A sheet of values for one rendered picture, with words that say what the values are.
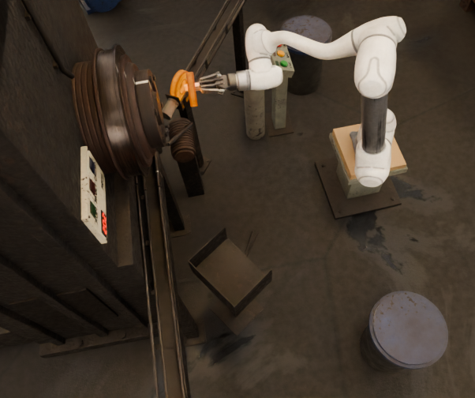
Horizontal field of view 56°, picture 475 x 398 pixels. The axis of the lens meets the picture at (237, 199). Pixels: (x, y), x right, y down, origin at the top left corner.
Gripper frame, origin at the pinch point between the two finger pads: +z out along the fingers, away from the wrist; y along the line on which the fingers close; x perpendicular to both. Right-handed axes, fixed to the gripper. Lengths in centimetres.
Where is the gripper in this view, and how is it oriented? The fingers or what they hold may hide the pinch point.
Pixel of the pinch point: (192, 87)
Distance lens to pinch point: 210.4
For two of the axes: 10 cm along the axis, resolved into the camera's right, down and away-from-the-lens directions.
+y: -1.6, -8.6, 4.8
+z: -9.9, 1.4, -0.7
